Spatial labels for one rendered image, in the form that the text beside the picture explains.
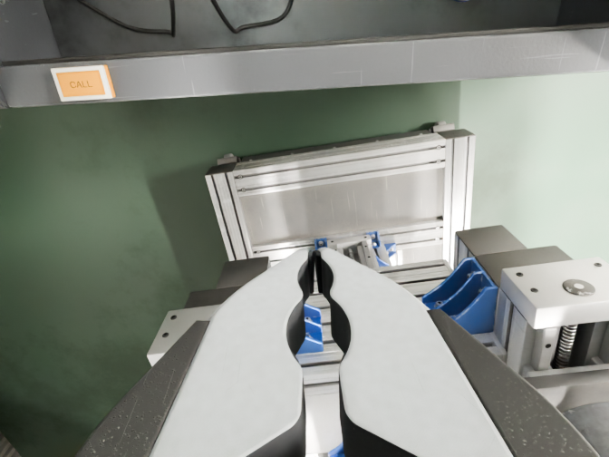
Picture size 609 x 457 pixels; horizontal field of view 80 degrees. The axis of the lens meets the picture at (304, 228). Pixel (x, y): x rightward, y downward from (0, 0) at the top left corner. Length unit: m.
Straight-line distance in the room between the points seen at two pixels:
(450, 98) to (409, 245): 0.53
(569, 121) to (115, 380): 2.35
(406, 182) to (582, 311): 0.79
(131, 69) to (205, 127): 1.00
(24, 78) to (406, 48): 0.38
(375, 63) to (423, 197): 0.93
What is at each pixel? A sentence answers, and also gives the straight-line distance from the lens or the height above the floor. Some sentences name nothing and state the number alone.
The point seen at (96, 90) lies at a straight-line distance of 0.43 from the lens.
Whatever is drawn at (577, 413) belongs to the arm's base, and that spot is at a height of 1.05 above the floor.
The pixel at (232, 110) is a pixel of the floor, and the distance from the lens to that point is 1.38.
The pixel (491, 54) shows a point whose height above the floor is 0.95.
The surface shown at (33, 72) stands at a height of 0.95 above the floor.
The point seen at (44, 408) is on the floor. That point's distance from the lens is 2.65.
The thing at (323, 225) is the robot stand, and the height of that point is 0.21.
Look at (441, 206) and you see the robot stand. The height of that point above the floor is 0.21.
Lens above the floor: 1.34
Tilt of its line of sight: 63 degrees down
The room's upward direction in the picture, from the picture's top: 179 degrees clockwise
